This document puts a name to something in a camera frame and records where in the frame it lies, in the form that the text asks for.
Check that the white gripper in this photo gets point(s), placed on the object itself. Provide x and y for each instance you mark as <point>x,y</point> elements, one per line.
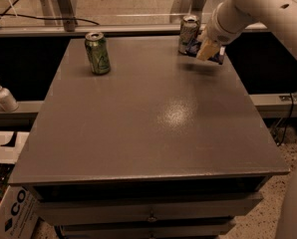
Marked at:
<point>220,31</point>

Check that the dark blue rxbar wrapper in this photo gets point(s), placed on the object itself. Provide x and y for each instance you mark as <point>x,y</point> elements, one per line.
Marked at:
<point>194,45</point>

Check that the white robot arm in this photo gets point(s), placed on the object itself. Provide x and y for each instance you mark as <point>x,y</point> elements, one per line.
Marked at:
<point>280,17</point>

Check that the white green 7up can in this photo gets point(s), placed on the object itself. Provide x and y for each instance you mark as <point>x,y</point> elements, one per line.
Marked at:
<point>189,27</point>

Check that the green soda can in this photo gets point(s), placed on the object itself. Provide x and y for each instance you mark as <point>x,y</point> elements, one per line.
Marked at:
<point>96,47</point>

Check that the grey drawer cabinet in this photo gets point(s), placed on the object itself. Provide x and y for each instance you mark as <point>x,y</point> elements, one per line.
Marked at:
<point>161,147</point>

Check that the white pump bottle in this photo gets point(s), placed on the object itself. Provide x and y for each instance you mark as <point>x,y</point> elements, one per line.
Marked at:
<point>7,102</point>

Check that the white cardboard box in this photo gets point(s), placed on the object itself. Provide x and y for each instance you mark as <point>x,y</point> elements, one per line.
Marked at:
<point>17,214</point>

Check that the metal frame post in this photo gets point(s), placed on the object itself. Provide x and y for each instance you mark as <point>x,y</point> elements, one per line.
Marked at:
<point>68,12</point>

